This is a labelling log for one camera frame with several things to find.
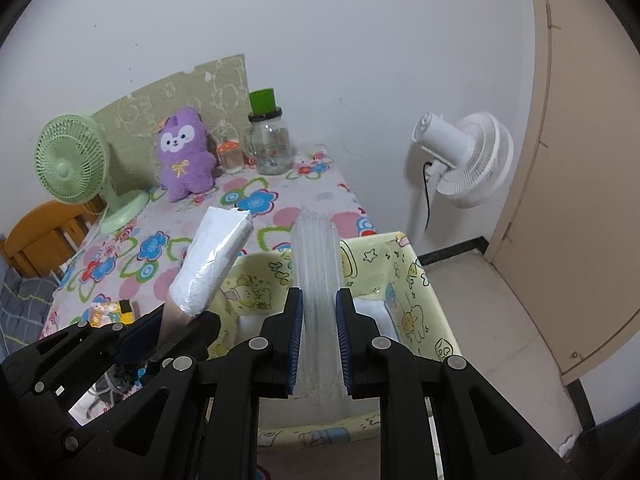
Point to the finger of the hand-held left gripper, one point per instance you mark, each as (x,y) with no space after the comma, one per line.
(200,330)
(135,340)

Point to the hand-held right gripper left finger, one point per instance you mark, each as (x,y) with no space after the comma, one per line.
(295,340)

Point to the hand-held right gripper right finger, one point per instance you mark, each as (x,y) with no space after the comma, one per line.
(345,340)

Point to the white plastic-wrapped packet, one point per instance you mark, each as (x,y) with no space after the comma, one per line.
(210,260)

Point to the yellow-green printed fabric bin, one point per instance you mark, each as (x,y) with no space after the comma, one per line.
(410,310)

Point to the white folded cloth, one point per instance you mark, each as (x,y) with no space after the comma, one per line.
(375,320)

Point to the yellow cartoon box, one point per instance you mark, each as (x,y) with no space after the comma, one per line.
(107,312)

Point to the grey plaid cloth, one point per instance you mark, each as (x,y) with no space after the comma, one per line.
(25,305)

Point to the wooden chair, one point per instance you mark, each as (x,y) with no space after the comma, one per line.
(35,230)

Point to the purple plush toy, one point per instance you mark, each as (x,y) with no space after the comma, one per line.
(185,160)

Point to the toothpick holder orange lid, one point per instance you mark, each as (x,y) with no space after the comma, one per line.
(230,157)

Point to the green desk fan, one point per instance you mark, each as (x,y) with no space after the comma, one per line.
(65,160)

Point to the glass jar green lid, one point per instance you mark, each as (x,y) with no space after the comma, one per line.
(270,145)

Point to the white standing fan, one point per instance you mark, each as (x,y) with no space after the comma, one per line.
(475,160)

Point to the beige door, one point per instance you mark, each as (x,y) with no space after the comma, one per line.
(575,160)

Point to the green printed wall sheet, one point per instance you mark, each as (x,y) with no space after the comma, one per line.
(150,105)

